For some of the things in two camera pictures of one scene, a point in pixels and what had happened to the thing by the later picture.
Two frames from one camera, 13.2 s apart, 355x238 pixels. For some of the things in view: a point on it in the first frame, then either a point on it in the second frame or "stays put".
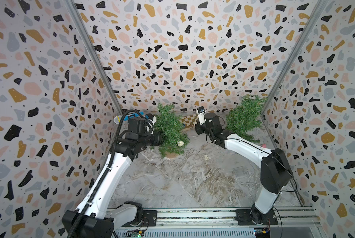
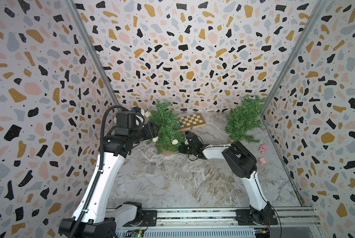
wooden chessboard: [189, 121] stays put
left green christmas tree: [170, 126] stays put
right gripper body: [201, 129] → [185, 149]
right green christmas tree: [246, 118] stays put
